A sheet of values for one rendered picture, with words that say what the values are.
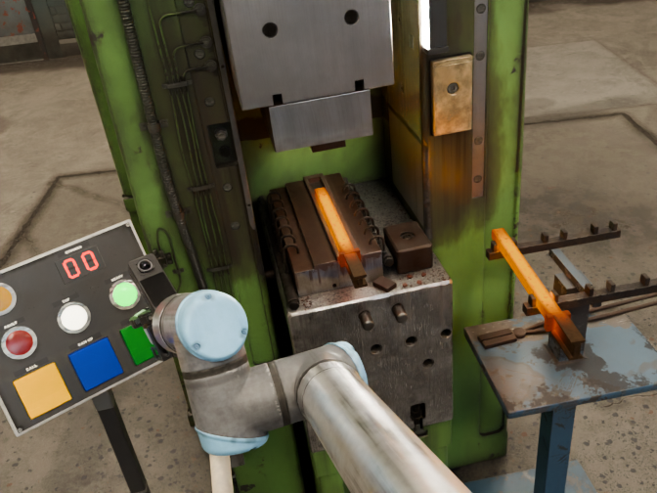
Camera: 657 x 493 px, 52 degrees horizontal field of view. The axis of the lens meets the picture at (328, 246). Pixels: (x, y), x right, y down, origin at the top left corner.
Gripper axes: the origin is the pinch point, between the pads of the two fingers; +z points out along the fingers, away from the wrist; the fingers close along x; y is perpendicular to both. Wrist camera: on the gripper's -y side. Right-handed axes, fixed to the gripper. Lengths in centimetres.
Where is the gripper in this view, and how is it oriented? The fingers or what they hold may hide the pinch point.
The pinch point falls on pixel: (145, 311)
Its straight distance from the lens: 123.0
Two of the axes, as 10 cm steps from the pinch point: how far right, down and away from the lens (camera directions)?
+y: 3.9, 9.1, 1.1
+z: -4.7, 0.9, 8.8
